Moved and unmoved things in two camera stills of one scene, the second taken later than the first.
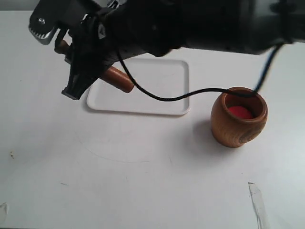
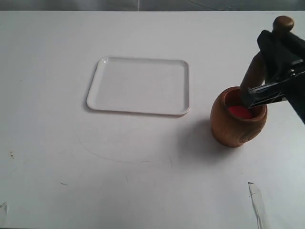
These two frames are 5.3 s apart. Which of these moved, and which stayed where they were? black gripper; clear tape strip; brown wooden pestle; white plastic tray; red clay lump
Moved: brown wooden pestle; black gripper
Stayed: white plastic tray; red clay lump; clear tape strip
